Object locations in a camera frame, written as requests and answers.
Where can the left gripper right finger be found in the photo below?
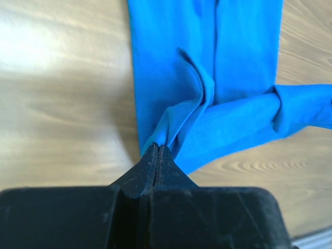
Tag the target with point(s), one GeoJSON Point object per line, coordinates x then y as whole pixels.
{"type": "Point", "coordinates": [181, 214]}

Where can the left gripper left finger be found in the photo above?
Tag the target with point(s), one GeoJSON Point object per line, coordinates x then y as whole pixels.
{"type": "Point", "coordinates": [112, 216]}

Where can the blue t shirt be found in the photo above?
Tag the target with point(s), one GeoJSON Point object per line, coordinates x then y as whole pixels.
{"type": "Point", "coordinates": [204, 78]}

